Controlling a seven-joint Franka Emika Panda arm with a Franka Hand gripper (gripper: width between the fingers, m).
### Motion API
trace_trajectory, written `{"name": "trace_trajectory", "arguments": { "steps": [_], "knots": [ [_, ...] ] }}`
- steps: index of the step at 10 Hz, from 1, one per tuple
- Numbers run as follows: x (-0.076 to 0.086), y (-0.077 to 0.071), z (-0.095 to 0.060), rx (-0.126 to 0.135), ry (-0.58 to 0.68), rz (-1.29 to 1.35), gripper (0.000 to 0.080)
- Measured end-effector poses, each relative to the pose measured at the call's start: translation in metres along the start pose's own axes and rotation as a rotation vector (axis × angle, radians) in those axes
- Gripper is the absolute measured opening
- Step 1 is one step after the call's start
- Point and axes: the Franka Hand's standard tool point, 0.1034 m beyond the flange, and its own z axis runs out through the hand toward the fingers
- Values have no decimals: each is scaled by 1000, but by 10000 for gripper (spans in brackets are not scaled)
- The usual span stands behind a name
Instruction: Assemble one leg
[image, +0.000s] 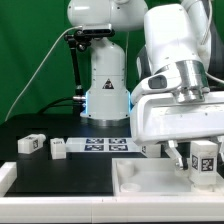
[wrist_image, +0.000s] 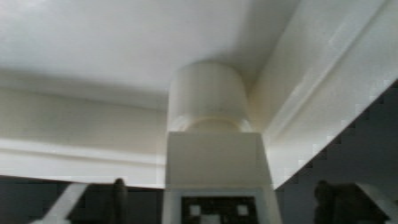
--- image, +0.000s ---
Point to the white plate with markers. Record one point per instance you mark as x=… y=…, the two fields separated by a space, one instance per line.
x=108 y=145

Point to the white square tabletop part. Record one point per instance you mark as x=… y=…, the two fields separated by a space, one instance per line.
x=145 y=177

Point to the grey mounted camera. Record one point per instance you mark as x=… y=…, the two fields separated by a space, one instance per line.
x=97 y=29

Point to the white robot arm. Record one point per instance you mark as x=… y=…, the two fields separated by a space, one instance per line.
x=181 y=53

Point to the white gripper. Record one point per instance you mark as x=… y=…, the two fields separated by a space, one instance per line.
x=156 y=117

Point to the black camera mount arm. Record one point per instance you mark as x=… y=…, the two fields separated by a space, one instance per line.
x=76 y=63

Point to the white U-shaped obstacle frame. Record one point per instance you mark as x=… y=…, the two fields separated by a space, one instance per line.
x=113 y=209

